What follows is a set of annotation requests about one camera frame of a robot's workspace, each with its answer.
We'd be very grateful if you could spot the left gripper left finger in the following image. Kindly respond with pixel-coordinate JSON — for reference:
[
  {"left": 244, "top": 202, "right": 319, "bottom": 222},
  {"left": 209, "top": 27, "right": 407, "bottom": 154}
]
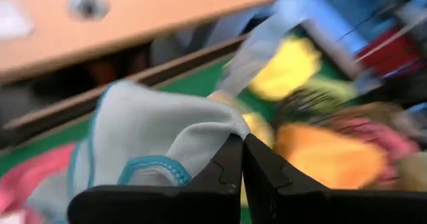
[{"left": 66, "top": 133, "right": 244, "bottom": 224}]

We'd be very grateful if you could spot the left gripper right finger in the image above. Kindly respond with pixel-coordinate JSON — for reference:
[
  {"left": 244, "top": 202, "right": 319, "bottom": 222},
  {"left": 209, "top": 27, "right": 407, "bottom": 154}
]
[{"left": 244, "top": 133, "right": 427, "bottom": 224}]

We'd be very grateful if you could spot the orange microfiber towel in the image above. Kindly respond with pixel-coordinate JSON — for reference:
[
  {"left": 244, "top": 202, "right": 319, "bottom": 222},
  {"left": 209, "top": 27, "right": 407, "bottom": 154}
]
[{"left": 273, "top": 122, "right": 388, "bottom": 190}]

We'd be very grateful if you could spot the grey towel with teal edging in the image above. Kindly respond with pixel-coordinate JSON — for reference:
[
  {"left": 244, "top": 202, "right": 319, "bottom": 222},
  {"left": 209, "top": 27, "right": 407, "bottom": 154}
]
[{"left": 26, "top": 80, "right": 251, "bottom": 224}]

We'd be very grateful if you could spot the yellow microfiber towel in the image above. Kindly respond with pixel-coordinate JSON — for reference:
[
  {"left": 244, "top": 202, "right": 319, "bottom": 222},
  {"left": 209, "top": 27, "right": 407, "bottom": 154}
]
[
  {"left": 242, "top": 112, "right": 275, "bottom": 149},
  {"left": 250, "top": 37, "right": 323, "bottom": 101}
]

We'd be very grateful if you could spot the pink microfiber towel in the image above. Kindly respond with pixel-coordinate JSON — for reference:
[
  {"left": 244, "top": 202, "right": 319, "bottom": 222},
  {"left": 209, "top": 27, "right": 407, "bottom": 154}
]
[
  {"left": 0, "top": 143, "right": 76, "bottom": 224},
  {"left": 333, "top": 117, "right": 421, "bottom": 181}
]

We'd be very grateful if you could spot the green table mat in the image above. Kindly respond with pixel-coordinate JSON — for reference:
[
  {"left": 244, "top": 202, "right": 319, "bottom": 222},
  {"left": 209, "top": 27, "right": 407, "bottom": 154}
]
[{"left": 0, "top": 53, "right": 354, "bottom": 224}]

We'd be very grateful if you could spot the light wooden desk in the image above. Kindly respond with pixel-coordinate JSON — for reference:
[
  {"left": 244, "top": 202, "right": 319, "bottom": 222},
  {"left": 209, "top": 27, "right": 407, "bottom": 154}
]
[{"left": 0, "top": 0, "right": 321, "bottom": 85}]

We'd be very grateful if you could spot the white rectangular desk plate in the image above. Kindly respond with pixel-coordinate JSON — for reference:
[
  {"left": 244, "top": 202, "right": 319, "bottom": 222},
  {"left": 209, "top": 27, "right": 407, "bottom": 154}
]
[{"left": 0, "top": 0, "right": 34, "bottom": 40}]

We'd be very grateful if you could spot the round black wire basket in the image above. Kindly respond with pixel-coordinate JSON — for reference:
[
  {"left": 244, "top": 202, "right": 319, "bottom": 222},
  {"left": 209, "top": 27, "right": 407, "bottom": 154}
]
[{"left": 272, "top": 83, "right": 427, "bottom": 191}]

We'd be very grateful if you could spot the black aluminium table frame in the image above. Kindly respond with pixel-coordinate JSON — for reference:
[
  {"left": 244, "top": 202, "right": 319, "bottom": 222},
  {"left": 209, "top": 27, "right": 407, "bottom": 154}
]
[{"left": 0, "top": 33, "right": 251, "bottom": 148}]

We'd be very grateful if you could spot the grey desk cable grommet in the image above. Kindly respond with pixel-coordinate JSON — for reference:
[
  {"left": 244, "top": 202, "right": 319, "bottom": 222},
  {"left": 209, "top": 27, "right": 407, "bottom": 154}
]
[{"left": 66, "top": 0, "right": 111, "bottom": 21}]

